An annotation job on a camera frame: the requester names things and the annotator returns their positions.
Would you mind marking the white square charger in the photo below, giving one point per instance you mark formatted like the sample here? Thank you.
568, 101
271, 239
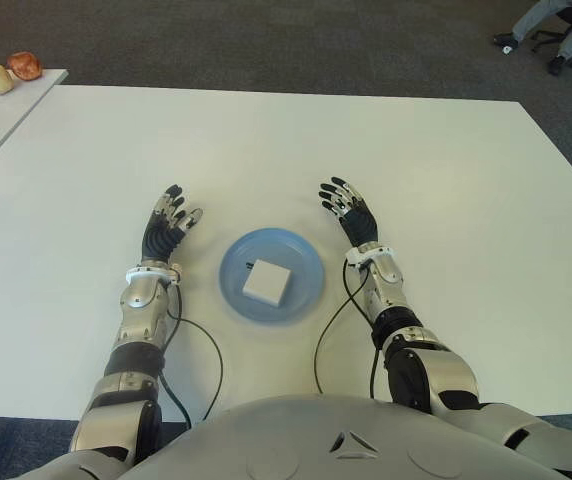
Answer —
268, 280

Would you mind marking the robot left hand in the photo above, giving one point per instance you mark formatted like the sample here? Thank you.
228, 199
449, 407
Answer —
158, 240

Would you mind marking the white side table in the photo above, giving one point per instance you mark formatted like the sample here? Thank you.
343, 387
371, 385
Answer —
1, 117

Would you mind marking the black office chair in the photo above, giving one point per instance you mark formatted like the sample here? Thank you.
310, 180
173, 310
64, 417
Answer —
546, 36

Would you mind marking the robot right arm silver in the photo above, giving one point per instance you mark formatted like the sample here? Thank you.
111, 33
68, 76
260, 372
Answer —
446, 370

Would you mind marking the robot left arm silver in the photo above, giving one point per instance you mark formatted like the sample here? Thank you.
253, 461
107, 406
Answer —
141, 310

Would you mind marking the blue round plate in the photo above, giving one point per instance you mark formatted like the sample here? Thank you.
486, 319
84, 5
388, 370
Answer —
306, 280

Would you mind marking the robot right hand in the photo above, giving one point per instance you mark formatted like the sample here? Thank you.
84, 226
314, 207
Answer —
363, 225

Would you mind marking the grey robot torso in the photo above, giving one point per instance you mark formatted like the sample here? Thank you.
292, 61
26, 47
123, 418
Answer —
346, 440

